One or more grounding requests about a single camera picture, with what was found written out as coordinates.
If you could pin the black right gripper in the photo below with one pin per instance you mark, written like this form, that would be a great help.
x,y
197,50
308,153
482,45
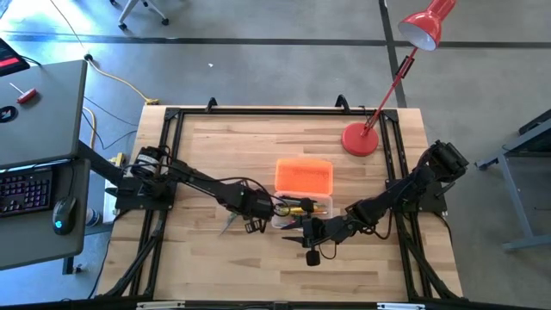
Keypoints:
x,y
320,228

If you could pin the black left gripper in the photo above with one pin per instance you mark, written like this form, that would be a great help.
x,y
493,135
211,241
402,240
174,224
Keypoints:
x,y
254,202

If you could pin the clear supply box orange lid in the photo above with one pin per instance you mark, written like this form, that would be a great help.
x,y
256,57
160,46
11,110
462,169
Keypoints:
x,y
303,176

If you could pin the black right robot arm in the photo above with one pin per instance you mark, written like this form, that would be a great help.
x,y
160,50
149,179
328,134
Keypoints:
x,y
387,200

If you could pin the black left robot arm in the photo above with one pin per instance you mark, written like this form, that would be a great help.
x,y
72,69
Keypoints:
x,y
198,181

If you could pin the red desk lamp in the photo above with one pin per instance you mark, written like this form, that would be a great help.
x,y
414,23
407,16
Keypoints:
x,y
359,140

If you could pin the yellow power strip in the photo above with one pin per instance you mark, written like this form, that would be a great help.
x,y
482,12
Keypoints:
x,y
117,160

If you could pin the black computer mouse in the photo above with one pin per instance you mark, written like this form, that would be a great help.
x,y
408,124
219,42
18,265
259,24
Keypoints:
x,y
63,217

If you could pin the grey desk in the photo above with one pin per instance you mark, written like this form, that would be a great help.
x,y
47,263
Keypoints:
x,y
34,245

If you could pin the black backlit keyboard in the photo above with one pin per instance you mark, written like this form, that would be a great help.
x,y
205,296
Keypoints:
x,y
26,191

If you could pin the grey laptop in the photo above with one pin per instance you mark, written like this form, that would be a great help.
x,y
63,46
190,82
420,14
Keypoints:
x,y
43,120

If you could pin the office chair base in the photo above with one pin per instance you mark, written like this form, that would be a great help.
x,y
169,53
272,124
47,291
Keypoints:
x,y
129,8

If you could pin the black device red screen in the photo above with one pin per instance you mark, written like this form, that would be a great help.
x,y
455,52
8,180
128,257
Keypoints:
x,y
10,56

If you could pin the black aluminium table frame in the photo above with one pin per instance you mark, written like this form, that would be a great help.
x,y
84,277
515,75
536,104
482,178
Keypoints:
x,y
275,111

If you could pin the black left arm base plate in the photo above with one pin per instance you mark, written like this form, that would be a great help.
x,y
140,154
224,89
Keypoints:
x,y
129,200

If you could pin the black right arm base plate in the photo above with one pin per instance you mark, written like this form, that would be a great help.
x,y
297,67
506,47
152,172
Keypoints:
x,y
435,202

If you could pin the grey metal table frame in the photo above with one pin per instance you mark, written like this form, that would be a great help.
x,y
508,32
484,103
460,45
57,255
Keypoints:
x,y
510,202

